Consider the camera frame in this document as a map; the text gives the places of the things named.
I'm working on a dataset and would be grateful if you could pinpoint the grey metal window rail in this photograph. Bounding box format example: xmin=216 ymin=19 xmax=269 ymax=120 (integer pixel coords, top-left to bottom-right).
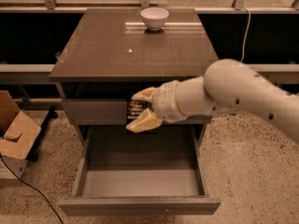
xmin=0 ymin=64 xmax=299 ymax=85

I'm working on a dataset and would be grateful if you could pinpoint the grey drawer cabinet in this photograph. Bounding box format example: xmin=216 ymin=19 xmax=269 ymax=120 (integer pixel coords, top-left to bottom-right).
xmin=50 ymin=7 xmax=218 ymax=141

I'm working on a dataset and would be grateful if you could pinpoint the open grey middle drawer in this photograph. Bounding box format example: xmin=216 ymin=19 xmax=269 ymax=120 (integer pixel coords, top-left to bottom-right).
xmin=59 ymin=124 xmax=221 ymax=216

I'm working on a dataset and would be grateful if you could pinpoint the white hanging cable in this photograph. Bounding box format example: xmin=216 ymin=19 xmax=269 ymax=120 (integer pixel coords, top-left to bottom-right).
xmin=239 ymin=7 xmax=252 ymax=63

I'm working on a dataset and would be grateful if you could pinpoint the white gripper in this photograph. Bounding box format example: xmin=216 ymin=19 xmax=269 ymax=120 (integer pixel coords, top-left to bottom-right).
xmin=126 ymin=80 xmax=187 ymax=133

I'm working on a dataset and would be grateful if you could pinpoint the black floor cable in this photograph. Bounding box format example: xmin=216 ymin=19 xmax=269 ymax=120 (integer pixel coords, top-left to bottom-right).
xmin=0 ymin=154 xmax=64 ymax=224

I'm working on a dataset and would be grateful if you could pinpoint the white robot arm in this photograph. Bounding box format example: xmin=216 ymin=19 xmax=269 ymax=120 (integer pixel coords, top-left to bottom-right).
xmin=126 ymin=59 xmax=299 ymax=143

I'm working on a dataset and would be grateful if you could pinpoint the closed grey top drawer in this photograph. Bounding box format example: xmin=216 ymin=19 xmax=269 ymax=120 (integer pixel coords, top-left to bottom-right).
xmin=61 ymin=97 xmax=218 ymax=126

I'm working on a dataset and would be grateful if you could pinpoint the white ceramic bowl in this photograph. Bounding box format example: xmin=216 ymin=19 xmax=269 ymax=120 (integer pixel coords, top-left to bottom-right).
xmin=140 ymin=7 xmax=169 ymax=31

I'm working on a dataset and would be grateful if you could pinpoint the open cardboard box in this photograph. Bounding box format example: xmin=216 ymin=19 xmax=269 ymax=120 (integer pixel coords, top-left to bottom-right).
xmin=0 ymin=91 xmax=41 ymax=179

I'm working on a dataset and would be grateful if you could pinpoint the black stand foot left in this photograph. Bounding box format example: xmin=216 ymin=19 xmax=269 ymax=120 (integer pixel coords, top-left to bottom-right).
xmin=26 ymin=106 xmax=58 ymax=162

